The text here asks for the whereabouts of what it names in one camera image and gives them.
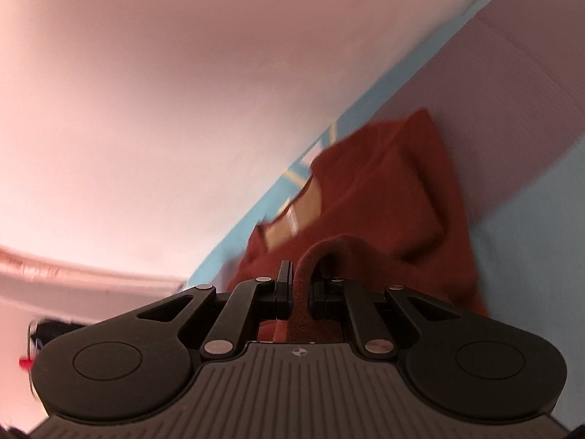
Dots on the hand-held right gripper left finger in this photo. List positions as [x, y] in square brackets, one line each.
[284, 292]

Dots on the dark blurred object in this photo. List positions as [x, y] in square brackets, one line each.
[52, 336]

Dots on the dark red knit sweater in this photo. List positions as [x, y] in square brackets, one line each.
[388, 192]

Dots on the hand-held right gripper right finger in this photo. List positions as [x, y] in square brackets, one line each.
[319, 299]

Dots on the blue grey patterned bed sheet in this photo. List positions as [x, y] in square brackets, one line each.
[525, 238]

